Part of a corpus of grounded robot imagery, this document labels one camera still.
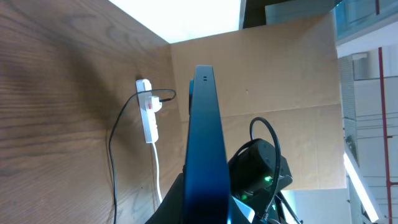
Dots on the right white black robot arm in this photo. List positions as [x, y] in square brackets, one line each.
[257, 176]

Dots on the white power strip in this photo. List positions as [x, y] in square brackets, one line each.
[144, 88]

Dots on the brown cardboard board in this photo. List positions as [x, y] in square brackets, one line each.
[286, 73]

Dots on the white USB charger plug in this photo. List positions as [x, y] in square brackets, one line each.
[153, 104]

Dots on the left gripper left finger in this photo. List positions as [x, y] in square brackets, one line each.
[171, 208]

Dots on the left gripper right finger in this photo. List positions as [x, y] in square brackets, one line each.
[239, 213]

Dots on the blue Galaxy smartphone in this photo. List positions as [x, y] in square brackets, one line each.
[206, 176]

